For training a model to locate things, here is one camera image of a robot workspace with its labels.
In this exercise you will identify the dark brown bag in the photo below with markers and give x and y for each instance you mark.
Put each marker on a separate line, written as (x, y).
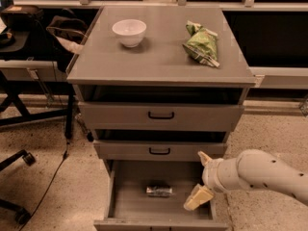
(72, 29)

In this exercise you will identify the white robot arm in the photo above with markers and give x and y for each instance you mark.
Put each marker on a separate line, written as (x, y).
(250, 171)

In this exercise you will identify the black drawer handle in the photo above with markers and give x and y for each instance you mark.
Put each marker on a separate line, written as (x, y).
(159, 152)
(161, 116)

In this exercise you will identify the grey middle drawer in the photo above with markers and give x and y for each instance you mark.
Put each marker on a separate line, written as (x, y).
(138, 150)

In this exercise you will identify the black middle drawer handle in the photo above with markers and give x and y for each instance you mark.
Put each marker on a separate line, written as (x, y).
(159, 152)

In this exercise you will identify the grey bottom drawer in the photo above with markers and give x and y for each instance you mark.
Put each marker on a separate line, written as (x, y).
(131, 209)

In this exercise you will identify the grey drawer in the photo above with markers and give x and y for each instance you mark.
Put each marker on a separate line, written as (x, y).
(138, 150)
(131, 209)
(133, 116)

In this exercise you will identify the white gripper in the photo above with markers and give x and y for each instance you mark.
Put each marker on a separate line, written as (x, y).
(210, 173)

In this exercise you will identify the green chip bag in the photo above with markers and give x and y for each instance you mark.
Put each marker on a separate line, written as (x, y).
(202, 45)

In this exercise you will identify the grey top drawer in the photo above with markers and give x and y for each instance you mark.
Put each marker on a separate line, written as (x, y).
(133, 116)

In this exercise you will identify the black bag on desk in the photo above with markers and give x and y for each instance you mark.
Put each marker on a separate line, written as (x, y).
(21, 18)

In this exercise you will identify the silver redbull can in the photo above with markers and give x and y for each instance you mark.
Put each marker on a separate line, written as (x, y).
(159, 191)

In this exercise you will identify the black top drawer handle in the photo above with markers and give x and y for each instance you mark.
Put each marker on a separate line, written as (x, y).
(161, 116)

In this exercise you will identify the grey drawer cabinet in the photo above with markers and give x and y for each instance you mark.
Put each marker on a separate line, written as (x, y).
(158, 70)

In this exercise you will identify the white ceramic bowl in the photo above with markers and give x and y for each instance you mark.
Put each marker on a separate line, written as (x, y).
(129, 32)

